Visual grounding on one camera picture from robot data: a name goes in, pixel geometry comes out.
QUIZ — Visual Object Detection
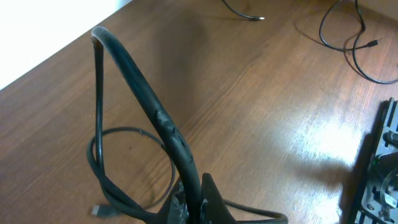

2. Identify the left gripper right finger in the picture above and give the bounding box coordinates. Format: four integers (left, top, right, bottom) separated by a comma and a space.
200, 173, 236, 224

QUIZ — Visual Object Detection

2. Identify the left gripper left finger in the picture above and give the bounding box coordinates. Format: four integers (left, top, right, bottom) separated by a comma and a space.
155, 178, 189, 224

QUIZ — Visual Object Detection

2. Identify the thick black cable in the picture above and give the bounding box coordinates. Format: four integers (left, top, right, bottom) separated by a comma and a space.
221, 0, 398, 85

